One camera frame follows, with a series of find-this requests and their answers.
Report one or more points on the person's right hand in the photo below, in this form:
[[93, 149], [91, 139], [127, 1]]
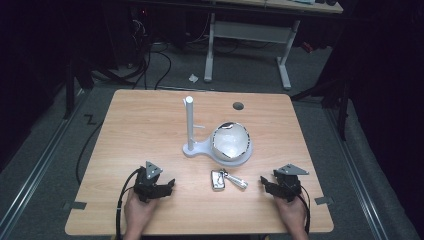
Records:
[[291, 213]]

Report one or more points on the white bowl with dark pattern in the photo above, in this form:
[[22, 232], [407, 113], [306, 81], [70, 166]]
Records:
[[231, 141]]

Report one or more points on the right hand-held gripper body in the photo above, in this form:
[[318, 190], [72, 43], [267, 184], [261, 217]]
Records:
[[288, 181]]

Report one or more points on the crumpled white paper scrap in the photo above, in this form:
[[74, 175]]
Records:
[[193, 78]]

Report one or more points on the wooden desk with white legs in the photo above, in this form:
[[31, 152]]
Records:
[[253, 31]]

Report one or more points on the person's left hand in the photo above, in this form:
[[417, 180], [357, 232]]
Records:
[[138, 210]]

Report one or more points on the grey tape strip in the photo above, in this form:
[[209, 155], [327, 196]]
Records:
[[77, 205], [323, 200]]

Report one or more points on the metal floor rail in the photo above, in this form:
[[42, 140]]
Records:
[[36, 166], [358, 173]]

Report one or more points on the silver key fob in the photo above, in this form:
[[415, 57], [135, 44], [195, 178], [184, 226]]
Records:
[[218, 180]]

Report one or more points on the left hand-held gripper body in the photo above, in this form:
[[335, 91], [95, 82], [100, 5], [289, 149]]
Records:
[[148, 181]]

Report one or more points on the white stand with pole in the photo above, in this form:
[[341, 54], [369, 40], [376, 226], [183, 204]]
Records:
[[189, 126]]

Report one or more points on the black metal stand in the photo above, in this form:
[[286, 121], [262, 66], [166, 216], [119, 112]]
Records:
[[70, 90], [340, 100]]

